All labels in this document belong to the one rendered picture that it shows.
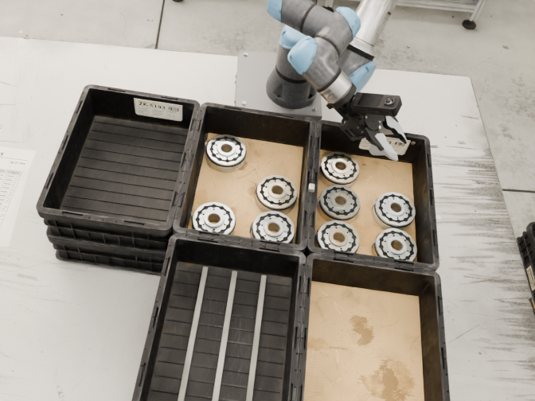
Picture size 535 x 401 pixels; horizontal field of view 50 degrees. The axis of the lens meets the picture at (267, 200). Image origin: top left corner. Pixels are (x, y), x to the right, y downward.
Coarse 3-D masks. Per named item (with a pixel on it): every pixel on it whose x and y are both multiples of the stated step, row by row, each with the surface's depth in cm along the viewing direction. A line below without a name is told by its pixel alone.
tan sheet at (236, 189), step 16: (256, 144) 156; (272, 144) 156; (256, 160) 153; (272, 160) 153; (288, 160) 154; (208, 176) 148; (224, 176) 149; (240, 176) 149; (256, 176) 150; (288, 176) 151; (208, 192) 145; (224, 192) 146; (240, 192) 146; (192, 208) 142; (240, 208) 143; (256, 208) 144; (240, 224) 141
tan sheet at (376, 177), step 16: (320, 160) 155; (368, 160) 157; (384, 160) 158; (368, 176) 154; (384, 176) 154; (400, 176) 155; (320, 192) 149; (368, 192) 151; (384, 192) 151; (400, 192) 152; (368, 208) 148; (320, 224) 143; (352, 224) 144; (368, 224) 145; (336, 240) 141; (368, 240) 142; (416, 256) 141
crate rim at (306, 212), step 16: (240, 112) 149; (256, 112) 149; (272, 112) 149; (192, 144) 140; (192, 160) 139; (304, 192) 137; (304, 208) 133; (176, 224) 127; (304, 224) 133; (240, 240) 127; (256, 240) 127; (304, 240) 129
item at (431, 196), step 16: (320, 128) 148; (320, 144) 145; (432, 176) 143; (432, 192) 140; (432, 208) 138; (432, 224) 135; (432, 240) 132; (352, 256) 128; (368, 256) 128; (432, 256) 130
